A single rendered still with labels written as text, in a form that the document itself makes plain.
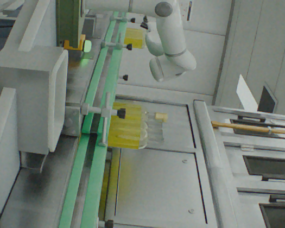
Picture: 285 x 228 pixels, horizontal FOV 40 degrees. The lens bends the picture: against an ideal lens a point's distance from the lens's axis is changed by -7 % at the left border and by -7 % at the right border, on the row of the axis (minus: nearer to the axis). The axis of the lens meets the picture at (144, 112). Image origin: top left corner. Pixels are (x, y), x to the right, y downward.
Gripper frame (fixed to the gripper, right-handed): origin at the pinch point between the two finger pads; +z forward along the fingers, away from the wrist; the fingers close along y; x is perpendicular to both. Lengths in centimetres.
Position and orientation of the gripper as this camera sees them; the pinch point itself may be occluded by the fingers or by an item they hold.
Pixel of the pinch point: (153, 19)
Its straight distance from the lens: 215.4
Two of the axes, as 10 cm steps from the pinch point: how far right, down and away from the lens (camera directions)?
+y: 9.5, 0.3, 3.1
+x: 2.5, -6.6, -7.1
